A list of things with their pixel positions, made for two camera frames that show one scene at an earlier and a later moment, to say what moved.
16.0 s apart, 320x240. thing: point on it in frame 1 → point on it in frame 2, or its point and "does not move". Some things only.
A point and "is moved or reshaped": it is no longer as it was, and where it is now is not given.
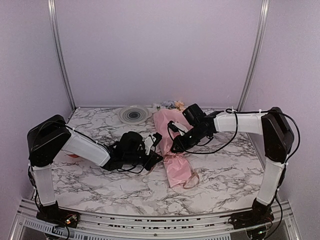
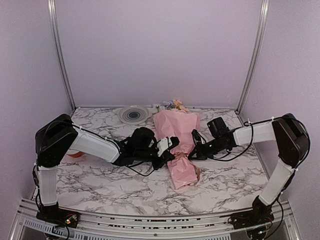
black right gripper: (177, 150) → (198, 149)
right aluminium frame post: (264, 13) does not move
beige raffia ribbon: (193, 182) → (179, 154)
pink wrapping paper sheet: (176, 166) is moved or reshaped
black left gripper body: (154, 158) → (163, 160)
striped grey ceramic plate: (134, 114) does not move
